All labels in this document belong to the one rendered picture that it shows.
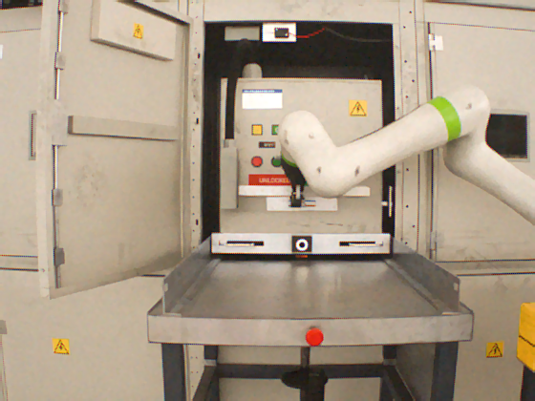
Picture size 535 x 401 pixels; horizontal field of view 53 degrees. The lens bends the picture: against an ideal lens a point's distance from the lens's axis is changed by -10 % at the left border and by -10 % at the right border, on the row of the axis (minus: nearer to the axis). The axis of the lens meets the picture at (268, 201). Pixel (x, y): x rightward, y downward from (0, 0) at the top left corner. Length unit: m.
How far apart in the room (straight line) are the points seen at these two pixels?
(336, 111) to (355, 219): 0.33
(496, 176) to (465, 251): 0.35
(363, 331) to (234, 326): 0.24
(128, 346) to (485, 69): 1.41
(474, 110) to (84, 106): 0.94
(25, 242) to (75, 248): 0.55
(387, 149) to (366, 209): 0.47
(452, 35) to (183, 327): 1.20
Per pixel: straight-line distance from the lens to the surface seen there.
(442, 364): 1.16
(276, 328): 1.07
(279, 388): 1.84
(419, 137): 1.39
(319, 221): 1.77
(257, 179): 1.76
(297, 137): 1.33
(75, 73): 1.37
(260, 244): 1.76
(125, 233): 1.52
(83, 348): 1.89
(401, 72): 1.78
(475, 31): 1.85
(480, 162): 1.55
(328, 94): 1.78
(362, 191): 1.74
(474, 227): 1.80
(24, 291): 1.93
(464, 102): 1.46
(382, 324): 1.09
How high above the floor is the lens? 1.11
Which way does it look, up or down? 3 degrees down
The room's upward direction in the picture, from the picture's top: straight up
